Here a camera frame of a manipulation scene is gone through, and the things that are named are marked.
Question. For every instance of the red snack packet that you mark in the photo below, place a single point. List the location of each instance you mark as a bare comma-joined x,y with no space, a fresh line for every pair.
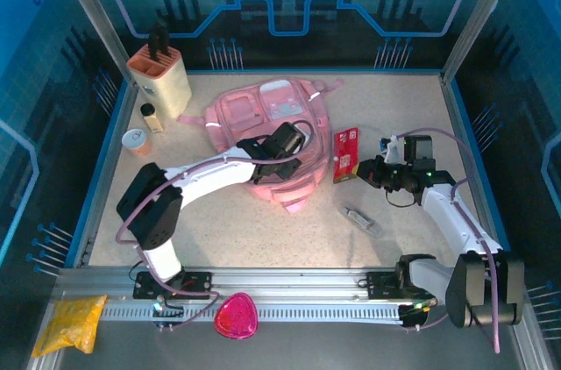
346,151

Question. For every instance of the pink student backpack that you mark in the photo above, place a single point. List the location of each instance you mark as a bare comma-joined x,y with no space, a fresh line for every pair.
245,107

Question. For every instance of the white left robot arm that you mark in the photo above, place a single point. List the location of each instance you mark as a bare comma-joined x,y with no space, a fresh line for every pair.
210,170

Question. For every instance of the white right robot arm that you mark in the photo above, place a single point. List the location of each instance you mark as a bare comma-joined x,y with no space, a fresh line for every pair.
447,216

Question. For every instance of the yellow plastic bag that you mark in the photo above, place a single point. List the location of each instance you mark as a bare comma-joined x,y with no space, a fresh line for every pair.
70,326

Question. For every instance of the clear plastic pen case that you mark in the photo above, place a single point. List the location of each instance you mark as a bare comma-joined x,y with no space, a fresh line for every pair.
361,221

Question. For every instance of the beige knife block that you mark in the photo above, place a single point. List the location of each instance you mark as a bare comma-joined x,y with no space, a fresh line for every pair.
168,85

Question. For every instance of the small bottle black cap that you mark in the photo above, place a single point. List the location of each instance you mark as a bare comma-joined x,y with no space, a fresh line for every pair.
152,118

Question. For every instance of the white-lidded tin can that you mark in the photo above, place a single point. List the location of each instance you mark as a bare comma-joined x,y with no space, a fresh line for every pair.
137,142

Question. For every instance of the pink triangular pouch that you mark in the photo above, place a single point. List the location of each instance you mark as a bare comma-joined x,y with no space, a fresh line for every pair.
236,315

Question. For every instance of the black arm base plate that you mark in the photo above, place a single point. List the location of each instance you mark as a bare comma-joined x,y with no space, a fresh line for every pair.
381,284
197,284

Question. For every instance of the aluminium front rail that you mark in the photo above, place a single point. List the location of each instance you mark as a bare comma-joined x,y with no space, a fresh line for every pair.
285,282

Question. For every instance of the aluminium frame post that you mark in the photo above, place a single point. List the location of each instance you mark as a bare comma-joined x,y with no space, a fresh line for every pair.
92,19
477,19

